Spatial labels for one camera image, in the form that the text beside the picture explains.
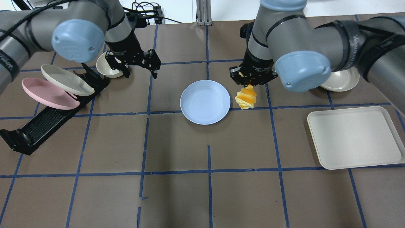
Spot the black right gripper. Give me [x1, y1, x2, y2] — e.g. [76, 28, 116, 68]
[229, 22, 278, 86]

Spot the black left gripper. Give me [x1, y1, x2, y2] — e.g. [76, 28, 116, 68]
[104, 14, 161, 79]

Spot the orange glazed bread roll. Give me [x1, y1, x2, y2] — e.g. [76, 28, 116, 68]
[234, 84, 257, 110]

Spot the blue plate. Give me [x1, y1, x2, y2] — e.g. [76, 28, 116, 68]
[180, 80, 231, 125]

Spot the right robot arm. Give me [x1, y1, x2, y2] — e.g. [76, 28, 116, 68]
[229, 0, 405, 114]

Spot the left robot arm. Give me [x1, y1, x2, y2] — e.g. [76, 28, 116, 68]
[0, 0, 161, 92]

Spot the cream plate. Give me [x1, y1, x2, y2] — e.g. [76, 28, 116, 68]
[41, 64, 95, 96]

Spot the white shallow plate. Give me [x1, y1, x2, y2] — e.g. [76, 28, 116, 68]
[320, 67, 360, 92]

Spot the pink plate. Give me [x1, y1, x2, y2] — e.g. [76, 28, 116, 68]
[22, 78, 80, 110]

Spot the cream bowl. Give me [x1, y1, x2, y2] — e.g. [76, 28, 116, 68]
[96, 52, 123, 78]

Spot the white rectangular tray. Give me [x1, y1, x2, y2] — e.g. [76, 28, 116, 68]
[307, 106, 404, 170]

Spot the black dish rack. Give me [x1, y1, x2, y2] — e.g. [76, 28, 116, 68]
[1, 64, 109, 155]

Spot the aluminium frame post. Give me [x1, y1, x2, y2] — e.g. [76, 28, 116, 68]
[196, 0, 212, 26]

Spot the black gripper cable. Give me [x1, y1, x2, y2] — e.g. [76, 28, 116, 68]
[0, 0, 73, 43]

